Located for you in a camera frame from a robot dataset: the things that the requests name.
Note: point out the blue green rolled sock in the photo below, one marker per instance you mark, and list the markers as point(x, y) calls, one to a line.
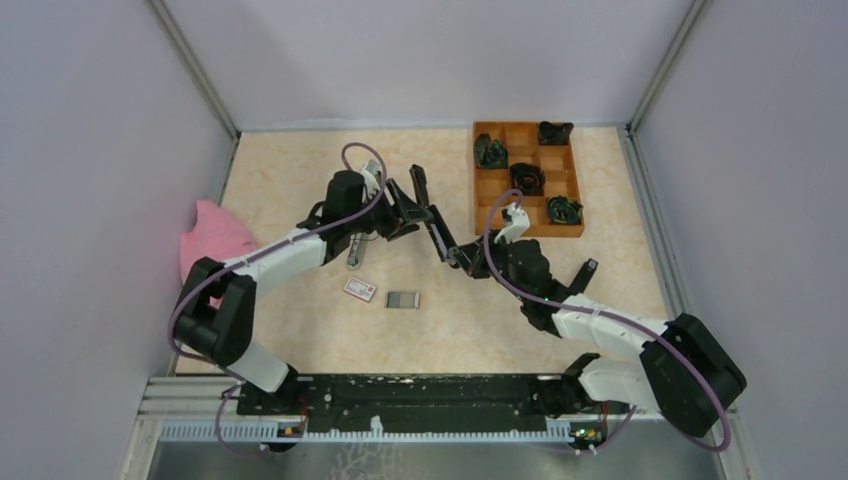
point(562, 210)

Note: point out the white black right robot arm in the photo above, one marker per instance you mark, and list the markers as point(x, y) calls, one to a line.
point(675, 368)

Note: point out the pink cloth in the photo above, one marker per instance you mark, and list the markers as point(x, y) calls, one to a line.
point(216, 234)

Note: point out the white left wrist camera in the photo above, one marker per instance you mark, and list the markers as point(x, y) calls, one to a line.
point(372, 173)

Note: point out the grey silver stapler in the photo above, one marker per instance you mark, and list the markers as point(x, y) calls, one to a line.
point(356, 252)

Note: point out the red white staple box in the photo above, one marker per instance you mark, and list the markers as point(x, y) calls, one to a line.
point(360, 289)

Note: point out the staple box tray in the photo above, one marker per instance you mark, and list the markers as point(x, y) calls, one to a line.
point(402, 300)

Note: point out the green camouflage rolled sock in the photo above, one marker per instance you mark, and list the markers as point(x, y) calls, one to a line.
point(490, 153)

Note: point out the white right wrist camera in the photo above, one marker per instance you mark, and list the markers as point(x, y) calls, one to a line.
point(516, 223)

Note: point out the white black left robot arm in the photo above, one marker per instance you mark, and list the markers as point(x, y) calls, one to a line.
point(214, 317)

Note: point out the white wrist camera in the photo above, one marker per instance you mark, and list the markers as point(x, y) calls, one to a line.
point(372, 173)
point(516, 223)

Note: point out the black stapler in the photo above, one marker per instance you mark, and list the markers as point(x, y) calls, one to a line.
point(437, 227)

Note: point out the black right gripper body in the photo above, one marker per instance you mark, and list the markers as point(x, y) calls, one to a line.
point(499, 253)

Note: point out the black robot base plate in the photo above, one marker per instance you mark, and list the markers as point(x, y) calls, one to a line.
point(448, 408)

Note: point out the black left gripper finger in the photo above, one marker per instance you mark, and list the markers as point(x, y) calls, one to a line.
point(402, 209)
point(392, 233)

